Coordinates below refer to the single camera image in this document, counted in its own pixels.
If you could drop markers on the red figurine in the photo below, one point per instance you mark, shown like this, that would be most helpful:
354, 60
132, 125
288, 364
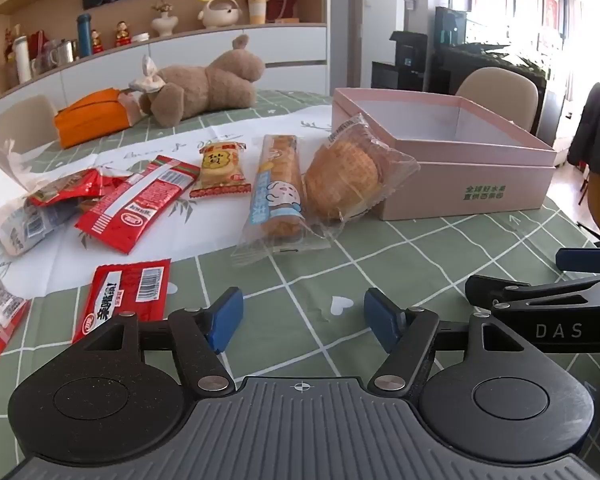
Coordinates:
97, 42
122, 36

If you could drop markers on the blue thermos bottle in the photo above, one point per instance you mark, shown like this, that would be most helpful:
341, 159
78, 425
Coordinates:
84, 35

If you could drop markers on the red packet with white strip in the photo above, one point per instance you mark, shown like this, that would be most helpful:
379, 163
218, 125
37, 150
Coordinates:
135, 205

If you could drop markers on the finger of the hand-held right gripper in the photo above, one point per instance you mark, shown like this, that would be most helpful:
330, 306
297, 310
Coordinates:
485, 287
580, 259

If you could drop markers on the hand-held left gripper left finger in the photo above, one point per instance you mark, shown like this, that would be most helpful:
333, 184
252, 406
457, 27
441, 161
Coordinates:
225, 320

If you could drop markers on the white bunny ornament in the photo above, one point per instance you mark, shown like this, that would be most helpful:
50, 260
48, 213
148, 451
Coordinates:
220, 12

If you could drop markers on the yellow rice cracker packet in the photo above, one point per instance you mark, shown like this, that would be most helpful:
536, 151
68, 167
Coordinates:
220, 167

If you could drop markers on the long cake packet blue label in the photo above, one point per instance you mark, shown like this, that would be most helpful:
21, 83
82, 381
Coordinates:
277, 185

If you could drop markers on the clear grey snack packet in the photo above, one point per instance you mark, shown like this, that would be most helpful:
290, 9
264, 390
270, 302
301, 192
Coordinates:
25, 227

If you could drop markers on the white wooden shelf cabinet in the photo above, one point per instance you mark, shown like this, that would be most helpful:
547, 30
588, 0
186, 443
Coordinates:
290, 45

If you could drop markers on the white thermos bottle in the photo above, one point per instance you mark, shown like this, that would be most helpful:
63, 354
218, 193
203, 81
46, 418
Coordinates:
22, 60

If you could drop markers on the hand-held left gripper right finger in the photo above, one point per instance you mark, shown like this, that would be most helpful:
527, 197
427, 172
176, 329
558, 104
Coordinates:
382, 322

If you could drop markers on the round bread packet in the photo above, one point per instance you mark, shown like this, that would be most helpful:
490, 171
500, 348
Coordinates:
345, 175

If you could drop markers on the beige chair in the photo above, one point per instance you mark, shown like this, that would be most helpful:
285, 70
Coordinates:
500, 92
22, 125

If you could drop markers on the orange tissue pouch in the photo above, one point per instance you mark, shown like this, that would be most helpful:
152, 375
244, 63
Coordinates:
90, 117

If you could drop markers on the steel mug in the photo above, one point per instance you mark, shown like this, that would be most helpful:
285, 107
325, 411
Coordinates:
66, 51

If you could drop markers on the fish tank with black stand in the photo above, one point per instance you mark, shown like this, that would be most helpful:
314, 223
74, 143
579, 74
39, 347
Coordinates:
450, 27

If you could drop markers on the black water dispenser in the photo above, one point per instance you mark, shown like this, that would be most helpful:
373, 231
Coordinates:
407, 60

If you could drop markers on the white flower vase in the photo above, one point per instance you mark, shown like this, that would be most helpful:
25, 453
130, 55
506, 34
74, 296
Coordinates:
164, 24

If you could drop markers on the pink cardboard box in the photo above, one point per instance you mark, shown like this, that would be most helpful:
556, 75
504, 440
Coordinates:
455, 180

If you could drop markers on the brown plush bear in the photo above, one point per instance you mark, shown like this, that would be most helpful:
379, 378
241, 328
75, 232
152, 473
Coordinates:
200, 87

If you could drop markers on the red barcode snack packet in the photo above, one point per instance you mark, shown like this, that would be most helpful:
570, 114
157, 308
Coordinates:
125, 295

